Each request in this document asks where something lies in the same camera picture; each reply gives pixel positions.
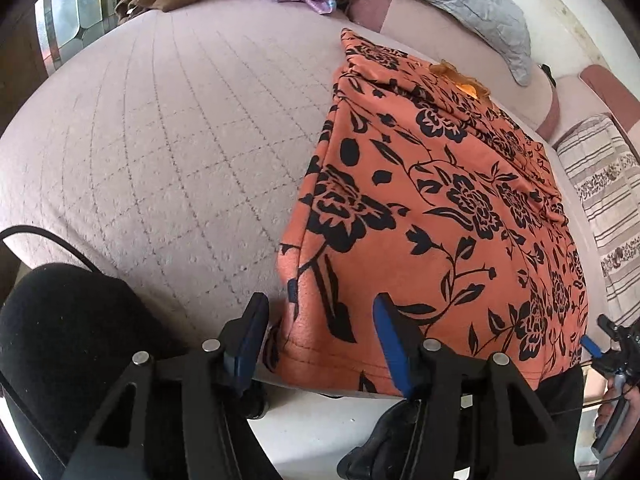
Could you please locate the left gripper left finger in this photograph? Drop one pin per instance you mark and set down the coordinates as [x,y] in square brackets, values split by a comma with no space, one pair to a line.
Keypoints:
[181,418]

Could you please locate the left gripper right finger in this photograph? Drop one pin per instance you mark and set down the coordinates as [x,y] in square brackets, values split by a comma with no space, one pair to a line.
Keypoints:
[465,413]

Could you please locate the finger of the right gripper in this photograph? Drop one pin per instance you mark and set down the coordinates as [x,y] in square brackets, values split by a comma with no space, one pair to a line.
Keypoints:
[591,347]

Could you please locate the orange black floral blouse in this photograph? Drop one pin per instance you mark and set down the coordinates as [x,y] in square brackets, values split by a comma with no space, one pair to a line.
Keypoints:
[430,193]

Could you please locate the person right hand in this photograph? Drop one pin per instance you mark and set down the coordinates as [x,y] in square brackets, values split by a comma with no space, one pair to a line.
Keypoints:
[606,410]

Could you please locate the striped floral pillow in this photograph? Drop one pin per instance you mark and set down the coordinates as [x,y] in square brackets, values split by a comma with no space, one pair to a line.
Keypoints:
[604,170]

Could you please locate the pink sofa backrest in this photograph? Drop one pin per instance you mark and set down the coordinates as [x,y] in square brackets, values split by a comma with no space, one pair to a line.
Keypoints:
[594,91]

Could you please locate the small black object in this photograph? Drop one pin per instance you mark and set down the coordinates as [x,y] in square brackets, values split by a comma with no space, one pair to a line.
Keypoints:
[548,72]

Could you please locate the pink bolster cushion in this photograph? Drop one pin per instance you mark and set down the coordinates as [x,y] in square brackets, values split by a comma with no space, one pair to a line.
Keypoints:
[438,36]

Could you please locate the stained glass wooden door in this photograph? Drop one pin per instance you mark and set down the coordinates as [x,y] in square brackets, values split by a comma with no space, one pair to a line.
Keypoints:
[47,35]

